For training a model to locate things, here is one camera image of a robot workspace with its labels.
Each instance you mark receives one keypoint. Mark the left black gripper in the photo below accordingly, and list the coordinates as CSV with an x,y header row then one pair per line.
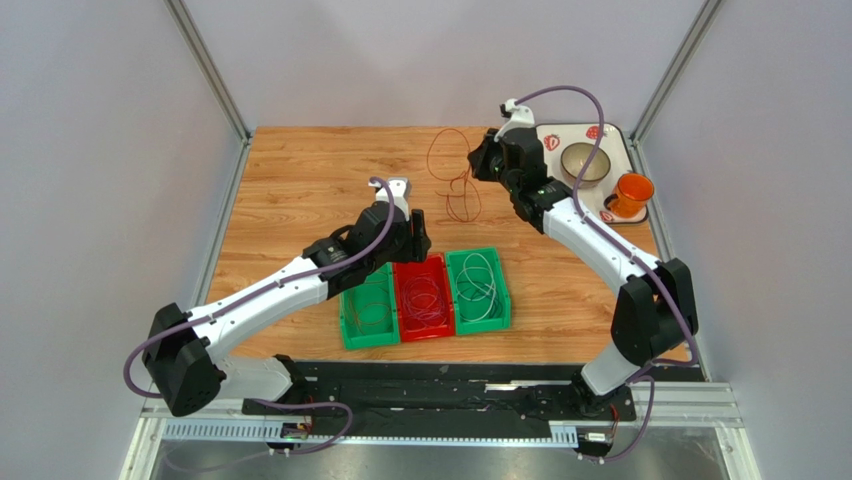
x,y
416,247

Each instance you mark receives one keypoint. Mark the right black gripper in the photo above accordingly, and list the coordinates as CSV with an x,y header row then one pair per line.
x,y
481,159

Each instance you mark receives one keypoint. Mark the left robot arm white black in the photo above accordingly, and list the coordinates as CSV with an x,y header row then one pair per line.
x,y
185,350

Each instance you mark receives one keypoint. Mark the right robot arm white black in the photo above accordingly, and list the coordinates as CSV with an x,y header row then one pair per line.
x,y
655,303

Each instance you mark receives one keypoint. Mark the red plastic bin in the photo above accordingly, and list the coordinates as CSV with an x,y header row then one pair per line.
x,y
424,303

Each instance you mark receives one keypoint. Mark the strawberry pattern white tray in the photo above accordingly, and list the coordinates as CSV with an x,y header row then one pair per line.
x,y
556,137

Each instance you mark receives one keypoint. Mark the right green plastic bin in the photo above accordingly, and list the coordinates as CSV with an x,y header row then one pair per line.
x,y
479,291

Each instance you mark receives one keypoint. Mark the green plastic bin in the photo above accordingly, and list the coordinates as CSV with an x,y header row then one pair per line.
x,y
368,314
479,291

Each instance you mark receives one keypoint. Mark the grey ceramic bowl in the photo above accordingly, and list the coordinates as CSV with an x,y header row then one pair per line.
x,y
589,166

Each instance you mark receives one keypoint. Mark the left green plastic bin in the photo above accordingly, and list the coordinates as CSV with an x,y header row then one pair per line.
x,y
368,314

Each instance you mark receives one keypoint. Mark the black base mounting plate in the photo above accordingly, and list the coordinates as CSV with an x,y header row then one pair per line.
x,y
441,400

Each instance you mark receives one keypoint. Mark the orange mug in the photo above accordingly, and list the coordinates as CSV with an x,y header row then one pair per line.
x,y
630,195

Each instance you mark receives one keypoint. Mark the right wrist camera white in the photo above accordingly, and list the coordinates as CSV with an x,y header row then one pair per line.
x,y
516,116

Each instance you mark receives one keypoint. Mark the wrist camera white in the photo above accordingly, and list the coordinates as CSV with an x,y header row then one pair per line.
x,y
394,190
516,116

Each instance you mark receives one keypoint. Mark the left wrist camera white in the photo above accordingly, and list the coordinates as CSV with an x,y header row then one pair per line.
x,y
394,190

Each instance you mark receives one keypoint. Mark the right aluminium frame post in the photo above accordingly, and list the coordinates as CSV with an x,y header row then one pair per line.
x,y
687,48

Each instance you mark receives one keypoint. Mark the aluminium frame post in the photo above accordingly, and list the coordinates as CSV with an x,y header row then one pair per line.
x,y
687,48
191,33

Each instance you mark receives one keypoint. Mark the aluminium rail front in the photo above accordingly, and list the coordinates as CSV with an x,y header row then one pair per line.
x,y
678,399

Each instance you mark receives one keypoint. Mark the left aluminium frame post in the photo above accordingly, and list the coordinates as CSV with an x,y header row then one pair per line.
x,y
191,33

